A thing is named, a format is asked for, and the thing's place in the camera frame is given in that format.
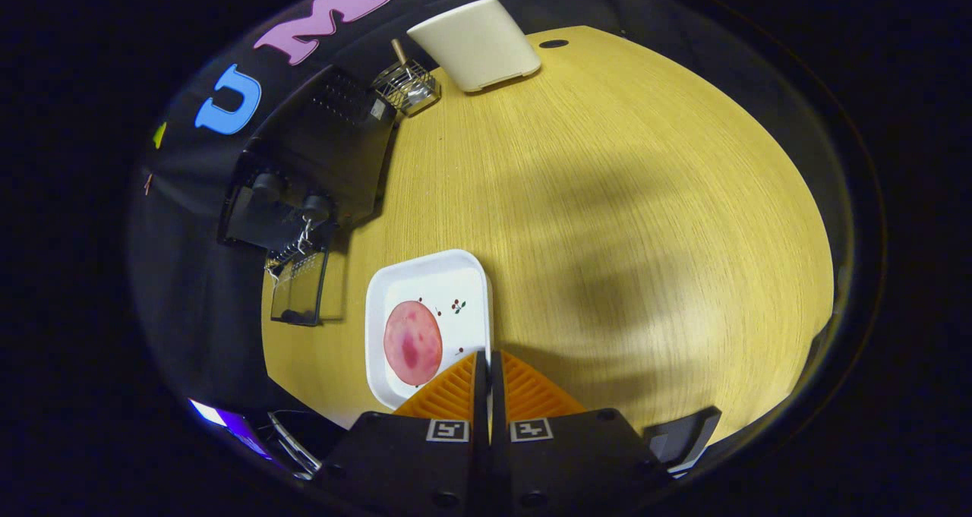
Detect black toaster oven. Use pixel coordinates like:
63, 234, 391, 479
218, 65, 399, 326

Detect cream white toaster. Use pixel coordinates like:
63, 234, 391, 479
406, 0, 542, 93

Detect pink round ham slice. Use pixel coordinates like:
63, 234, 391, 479
383, 301, 443, 387

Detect white square plate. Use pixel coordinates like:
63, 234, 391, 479
365, 249, 494, 411

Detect purple lit object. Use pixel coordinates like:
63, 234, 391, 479
188, 398, 274, 461

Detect wire utensil basket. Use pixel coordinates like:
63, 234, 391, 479
371, 60, 442, 117

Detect dark grey chair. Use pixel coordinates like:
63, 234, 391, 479
642, 405, 723, 476

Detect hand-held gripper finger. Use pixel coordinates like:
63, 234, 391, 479
315, 350, 491, 517
490, 350, 673, 517

